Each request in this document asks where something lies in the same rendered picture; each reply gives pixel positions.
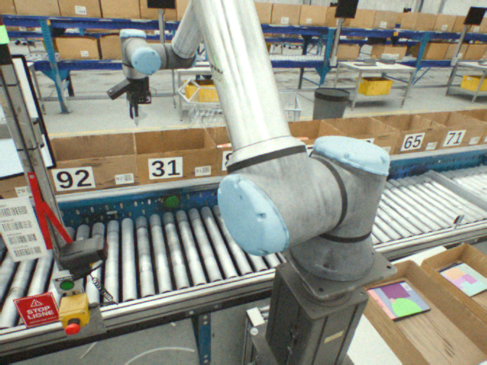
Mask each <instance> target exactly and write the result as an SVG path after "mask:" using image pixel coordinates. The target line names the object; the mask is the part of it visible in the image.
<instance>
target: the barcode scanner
mask: <svg viewBox="0 0 487 365"><path fill-rule="evenodd" d="M108 255H109V244H108V242H107V239H106V238H104V236H100V237H94V238H89V239H85V238H84V239H80V240H75V241H72V242H70V243H67V244H66V245H65V246H63V247H62V249H61V251H60V255H59V263H60V264H61V266H62V268H63V269H64V270H72V271H73V272H74V274H73V275H72V281H76V280H79V279H81V278H84V277H86V276H88V275H90V274H91V273H92V271H91V270H92V268H93V265H94V264H95V263H96V262H98V261H100V259H101V261H106V260H107V259H108Z"/></svg>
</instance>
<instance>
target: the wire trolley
mask: <svg viewBox="0 0 487 365"><path fill-rule="evenodd" d="M190 81H191V82H192V83H193V84H194V85H195V86H196V87H197V90H196V91H195V92H194V94H193V95H192V96H191V97H190V99H189V100H188V99H187V98H186V97H185V96H184V95H183V94H182V93H181V92H180V90H181V89H183V88H184V87H185V86H186V85H187V84H188V83H189V82H190ZM200 88H204V103H199V100H198V92H199V89H200ZM205 88H208V89H209V98H208V100H209V104H206V103H205V99H206V98H205ZM210 89H215V88H210V87H199V86H198V85H197V84H196V83H195V82H194V81H193V79H192V78H191V77H190V78H189V79H188V81H187V82H186V83H185V84H184V85H183V86H181V87H180V88H179V89H178V90H177V91H176V92H177V93H178V94H179V95H180V96H181V97H183V99H184V100H185V101H186V102H187V104H188V106H189V104H190V108H189V114H188V115H189V126H188V128H196V127H195V126H196V125H199V127H204V120H205V127H206V126H207V125H208V124H209V122H208V124H207V125H206V117H209V116H207V115H208V113H209V112H208V113H207V114H206V110H211V117H210V119H207V120H209V121H210V120H211V127H212V126H216V127H217V126H218V127H219V126H223V121H224V120H223V119H224V118H223V114H219V112H220V111H222V110H221V109H215V106H220V104H215V100H217V99H216V98H215V91H214V98H210ZM279 93H280V94H281V93H283V94H285V95H286V94H289V98H291V94H295V95H296V93H286V92H279ZM195 95H196V103H195ZM191 99H192V100H191ZM210 100H214V103H213V104H211V103H210ZM197 104H198V105H199V104H200V105H204V106H205V109H200V108H199V110H201V113H199V110H198V111H197ZM195 105H196V112H195V115H194V108H195ZM206 105H209V109H206ZM210 105H211V108H210ZM212 106H214V109H212ZM192 108H193V115H192ZM284 110H286V111H288V112H290V111H294V113H293V114H288V112H287V114H286V116H287V118H288V119H287V122H290V121H294V122H295V121H299V117H300V112H301V107H300V104H299V100H298V98H297V95H296V98H295V104H294V109H289V108H287V109H284ZM204 111H205V116H204ZM212 111H213V112H214V111H219V112H217V114H215V115H216V117H212V115H213V113H212ZM190 113H191V115H190ZM197 114H201V115H200V116H199V115H197ZM217 115H222V118H221V119H222V120H217V121H220V122H221V121H222V125H220V124H219V125H217V123H216V125H212V120H214V123H215V119H216V118H220V117H217ZM296 115H298V116H299V117H298V116H296ZM190 116H191V124H190ZM192 116H193V120H192ZM196 116H199V119H198V121H199V124H197V123H196V124H194V120H195V118H196ZM291 116H292V117H293V120H291ZM200 117H201V119H200ZM204 117H205V119H204ZM212 118H215V119H212ZM200 120H201V124H200ZM198 121H197V122H198ZM192 122H193V124H192ZM214 123H213V124H214ZM194 125H195V126H194ZM200 125H201V126H200Z"/></svg>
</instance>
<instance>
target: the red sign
mask: <svg viewBox="0 0 487 365"><path fill-rule="evenodd" d="M13 302H14V304H15V307H16V309H17V311H18V313H19V315H20V317H21V319H22V321H23V323H24V325H25V328H29V327H35V326H36V325H39V324H45V323H48V322H55V321H58V320H59V307H58V305H57V302H56V299H55V297H54V295H53V293H52V292H48V293H42V294H38V295H32V296H27V297H23V298H16V299H13Z"/></svg>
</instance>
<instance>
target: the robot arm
mask: <svg viewBox="0 0 487 365"><path fill-rule="evenodd" d="M120 40H121V49H122V66H123V74H124V75H125V76H126V79H125V80H124V81H122V82H120V83H118V84H117V85H115V86H114V87H112V88H110V89H109V90H108V91H107V95H108V96H109V97H110V98H111V100H113V101H114V100H115V99H116V98H118V97H120V96H121V95H122V94H123V93H126V92H127V103H128V111H129V115H130V118H131V119H134V123H135V124H136V126H138V121H139V120H141V119H143V118H147V117H148V112H144V111H142V108H141V105H138V104H151V91H150V90H149V76H148V75H151V74H154V73H155V72H156V71H157V70H182V69H184V70H188V69H192V68H194V67H195V65H196V62H197V51H196V50H197V48H198V47H199V46H200V44H201V42H202V40H203V43H204V48H205V51H206V54H207V58H208V62H209V67H210V70H211V73H212V78H213V80H214V84H215V89H216V92H217V97H219V101H220V106H221V109H222V113H223V117H224V120H225V125H226V128H227V131H228V137H229V139H230V144H231V147H232V155H231V157H230V159H229V160H228V163H227V164H226V170H227V172H228V176H227V177H225V178H224V179H223V180H222V181H221V183H220V189H219V190H217V202H218V203H219V207H220V213H221V216H222V218H223V219H224V223H225V227H226V228H227V230H228V232H229V234H230V236H231V237H232V239H233V240H234V242H235V243H237V244H238V245H239V246H240V247H241V248H242V249H244V250H245V252H247V253H250V254H251V255H252V256H258V257H262V256H268V254H271V253H275V252H281V251H284V250H286V249H287V248H290V247H291V253H292V256H293V257H294V259H295V260H296V262H297V263H298V264H299V265H300V266H301V267H303V268H304V269H306V270H308V271H309V272H311V273H313V274H314V275H316V276H318V277H321V278H324V279H327V280H334V281H352V280H358V279H359V278H362V277H363V276H364V275H366V274H367V273H368V272H369V271H370V270H371V268H372V263H373V261H374V250H373V245H372V236H371V232H372V228H373V225H374V222H375V217H376V214H377V211H378V207H379V203H380V198H381V195H383V190H384V188H385V184H386V179H387V177H388V174H389V173H388V169H389V164H390V156H389V155H388V153H387V152H386V151H384V149H383V148H381V147H379V146H377V145H374V144H372V143H368V142H366V141H363V140H357V139H354V138H347V137H340V136H330V137H328V136H324V137H321V138H318V139H317V140H316V141H315V144H314V145H313V153H312V156H310V157H309V154H308V152H307V149H306V146H305V144H304V143H302V142H301V141H300V140H297V139H295V138H294V137H293V136H292V135H291V131H290V128H288V123H287V121H286V115H285V112H284V109H283V105H282V101H281V98H280V93H279V90H278V86H277V83H276V79H275V74H274V72H273V68H272V66H271V64H270V58H269V55H268V52H267V47H266V45H265V39H264V36H263V33H262V29H261V25H260V23H259V18H258V14H257V10H256V7H255V4H254V2H253V0H190V1H189V4H188V6H187V9H186V11H185V14H184V15H183V19H182V21H181V24H180V26H179V28H178V29H177V31H176V34H175V37H174V38H173V39H172V42H171V43H147V42H146V34H145V32H144V31H142V30H136V29H124V30H121V31H120ZM147 96H150V101H149V98H147Z"/></svg>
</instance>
